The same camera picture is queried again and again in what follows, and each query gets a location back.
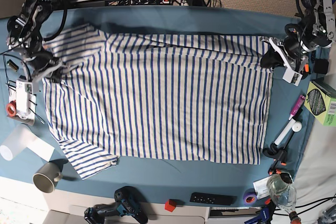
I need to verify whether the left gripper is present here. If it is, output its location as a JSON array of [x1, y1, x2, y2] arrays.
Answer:
[[260, 36, 309, 71]]

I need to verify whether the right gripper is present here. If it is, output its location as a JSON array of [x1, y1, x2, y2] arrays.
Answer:
[[20, 50, 63, 82]]

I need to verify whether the blue white striped T-shirt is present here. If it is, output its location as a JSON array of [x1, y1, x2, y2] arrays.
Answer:
[[43, 25, 272, 179]]

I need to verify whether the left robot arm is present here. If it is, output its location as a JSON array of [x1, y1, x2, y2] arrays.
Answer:
[[260, 0, 335, 72]]

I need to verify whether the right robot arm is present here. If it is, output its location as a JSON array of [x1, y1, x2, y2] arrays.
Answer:
[[6, 0, 68, 82]]

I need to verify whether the white plastic box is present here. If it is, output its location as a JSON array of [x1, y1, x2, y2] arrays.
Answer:
[[16, 80, 29, 120]]

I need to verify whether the green AA battery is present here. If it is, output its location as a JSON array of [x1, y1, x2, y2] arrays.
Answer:
[[6, 60, 19, 72]]

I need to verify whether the black small block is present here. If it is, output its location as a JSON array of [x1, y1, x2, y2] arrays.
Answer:
[[313, 59, 329, 74]]

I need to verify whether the purple glue tube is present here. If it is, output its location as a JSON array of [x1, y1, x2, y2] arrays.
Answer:
[[288, 95, 306, 121]]

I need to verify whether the red tape roll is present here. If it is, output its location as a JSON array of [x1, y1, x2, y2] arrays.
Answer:
[[6, 101, 16, 117]]

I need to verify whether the green cardboard box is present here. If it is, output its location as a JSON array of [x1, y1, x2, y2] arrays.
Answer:
[[304, 78, 335, 127]]

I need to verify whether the white marker pen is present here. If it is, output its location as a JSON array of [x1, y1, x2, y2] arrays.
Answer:
[[274, 109, 302, 146]]

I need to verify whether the translucent white plastic cup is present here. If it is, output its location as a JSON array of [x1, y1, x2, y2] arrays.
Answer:
[[1, 124, 55, 162]]

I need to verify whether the blue table cloth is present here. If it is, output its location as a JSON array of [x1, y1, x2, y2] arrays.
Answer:
[[1, 6, 314, 206]]

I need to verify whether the black orange bar clamp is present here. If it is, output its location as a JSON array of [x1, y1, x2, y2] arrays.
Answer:
[[262, 131, 295, 175]]

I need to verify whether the grey ceramic mug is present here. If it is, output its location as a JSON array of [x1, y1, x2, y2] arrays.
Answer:
[[33, 162, 63, 194]]

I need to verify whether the clear plastic bottle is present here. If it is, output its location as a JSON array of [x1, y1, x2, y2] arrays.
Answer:
[[266, 172, 301, 224]]

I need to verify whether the white paper card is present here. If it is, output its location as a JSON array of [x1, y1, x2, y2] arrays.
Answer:
[[253, 176, 270, 199]]

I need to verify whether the purple tape roll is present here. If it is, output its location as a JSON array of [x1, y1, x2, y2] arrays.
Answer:
[[243, 190, 258, 206]]

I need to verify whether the black teal power drill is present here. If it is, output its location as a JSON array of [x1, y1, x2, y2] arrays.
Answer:
[[84, 186, 148, 223]]

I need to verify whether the blue spring clamp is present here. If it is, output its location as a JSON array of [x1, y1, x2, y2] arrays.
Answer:
[[244, 198, 276, 224]]

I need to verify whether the black remote control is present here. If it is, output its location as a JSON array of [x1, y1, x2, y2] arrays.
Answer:
[[190, 192, 237, 206]]

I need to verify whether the red cube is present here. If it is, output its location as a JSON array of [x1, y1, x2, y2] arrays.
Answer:
[[164, 199, 177, 212]]

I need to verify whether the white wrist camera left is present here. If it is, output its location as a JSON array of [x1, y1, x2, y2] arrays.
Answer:
[[282, 68, 302, 87]]

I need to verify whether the black cable tie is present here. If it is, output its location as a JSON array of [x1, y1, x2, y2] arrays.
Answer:
[[3, 55, 9, 89]]

